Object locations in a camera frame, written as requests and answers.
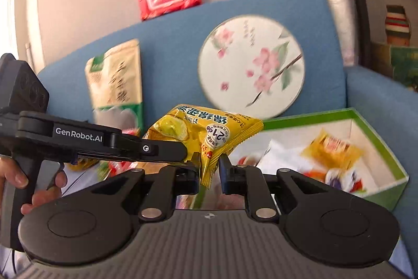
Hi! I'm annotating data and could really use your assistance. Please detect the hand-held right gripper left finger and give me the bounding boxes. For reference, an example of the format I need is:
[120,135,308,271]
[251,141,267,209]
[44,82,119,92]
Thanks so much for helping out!
[85,153,200,222]

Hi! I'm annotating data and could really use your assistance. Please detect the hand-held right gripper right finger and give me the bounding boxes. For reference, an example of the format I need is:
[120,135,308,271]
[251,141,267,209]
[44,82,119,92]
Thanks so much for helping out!
[218,155,330,221]

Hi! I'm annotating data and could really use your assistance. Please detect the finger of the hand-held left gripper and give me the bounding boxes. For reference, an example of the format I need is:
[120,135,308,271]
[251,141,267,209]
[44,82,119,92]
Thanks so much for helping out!
[109,133,189,164]

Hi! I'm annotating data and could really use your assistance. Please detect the red snack packet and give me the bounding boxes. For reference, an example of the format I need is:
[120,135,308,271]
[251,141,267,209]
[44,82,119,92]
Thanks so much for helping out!
[98,161,139,181]

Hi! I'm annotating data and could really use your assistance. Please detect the white snack packet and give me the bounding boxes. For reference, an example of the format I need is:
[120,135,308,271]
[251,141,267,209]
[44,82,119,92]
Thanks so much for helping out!
[256,138,314,175]

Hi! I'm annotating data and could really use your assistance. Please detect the orange yellow snack packet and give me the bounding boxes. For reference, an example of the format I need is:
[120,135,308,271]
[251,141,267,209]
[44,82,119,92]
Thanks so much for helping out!
[300,129,364,170]

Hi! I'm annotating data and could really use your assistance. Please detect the dark blue snack packet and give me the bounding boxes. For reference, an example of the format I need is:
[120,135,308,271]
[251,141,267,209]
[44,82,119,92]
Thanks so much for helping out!
[327,168,356,191]

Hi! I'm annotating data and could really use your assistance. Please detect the green cardboard box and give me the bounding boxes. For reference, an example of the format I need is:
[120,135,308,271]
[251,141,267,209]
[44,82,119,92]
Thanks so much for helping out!
[225,107,410,212]

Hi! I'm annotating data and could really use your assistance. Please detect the person's left hand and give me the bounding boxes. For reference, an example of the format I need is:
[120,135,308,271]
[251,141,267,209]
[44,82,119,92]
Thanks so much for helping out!
[0,160,69,217]

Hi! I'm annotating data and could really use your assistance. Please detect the large beige grain pouch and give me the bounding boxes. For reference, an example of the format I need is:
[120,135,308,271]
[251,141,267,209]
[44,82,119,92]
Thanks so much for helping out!
[84,39,145,136]

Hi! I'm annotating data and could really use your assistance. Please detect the blue sofa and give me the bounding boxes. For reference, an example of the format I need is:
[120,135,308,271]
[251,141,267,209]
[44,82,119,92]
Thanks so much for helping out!
[33,0,418,279]

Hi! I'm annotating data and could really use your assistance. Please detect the round floral fan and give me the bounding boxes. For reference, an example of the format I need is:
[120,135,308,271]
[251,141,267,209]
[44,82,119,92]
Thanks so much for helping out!
[198,15,306,119]

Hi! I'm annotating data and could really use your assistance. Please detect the green books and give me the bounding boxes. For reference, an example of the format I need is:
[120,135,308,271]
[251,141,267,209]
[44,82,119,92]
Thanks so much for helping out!
[370,42,418,90]

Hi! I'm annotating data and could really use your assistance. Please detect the black shelf rack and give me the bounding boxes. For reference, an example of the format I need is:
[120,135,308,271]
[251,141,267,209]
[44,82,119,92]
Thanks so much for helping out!
[340,0,418,90]

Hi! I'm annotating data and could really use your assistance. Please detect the striped vase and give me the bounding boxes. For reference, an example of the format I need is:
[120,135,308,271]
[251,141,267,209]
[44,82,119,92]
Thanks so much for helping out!
[385,4,411,46]

